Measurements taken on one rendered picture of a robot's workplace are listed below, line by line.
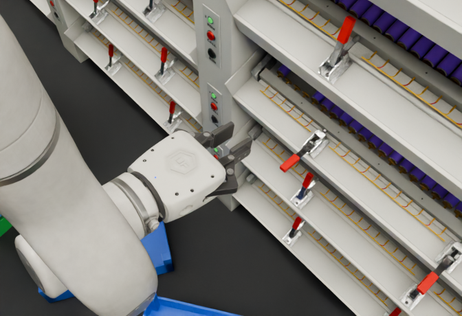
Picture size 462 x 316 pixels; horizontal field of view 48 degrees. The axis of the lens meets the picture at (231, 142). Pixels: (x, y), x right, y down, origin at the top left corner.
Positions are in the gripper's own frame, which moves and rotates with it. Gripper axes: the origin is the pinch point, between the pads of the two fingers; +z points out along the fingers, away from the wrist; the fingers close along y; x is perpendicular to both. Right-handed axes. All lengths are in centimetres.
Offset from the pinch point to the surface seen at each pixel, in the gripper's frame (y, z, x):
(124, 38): 55, 19, 26
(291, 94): 3.4, 17.9, 3.4
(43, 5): 102, 21, 46
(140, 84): 55, 24, 45
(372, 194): -17.6, 15.8, 7.4
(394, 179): -18.8, 17.7, 3.6
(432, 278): -31.9, 10.2, 6.4
